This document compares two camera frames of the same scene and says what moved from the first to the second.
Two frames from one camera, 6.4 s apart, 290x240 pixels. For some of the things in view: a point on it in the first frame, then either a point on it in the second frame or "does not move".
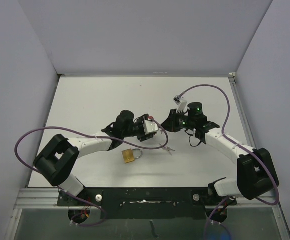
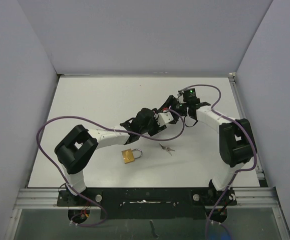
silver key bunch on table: x=168 y=149 does not move
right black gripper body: x=186 y=123 -> x=188 y=103
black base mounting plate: x=147 y=203 does not move
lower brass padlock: x=127 y=155 does not move
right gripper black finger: x=172 y=124 -> x=172 y=102
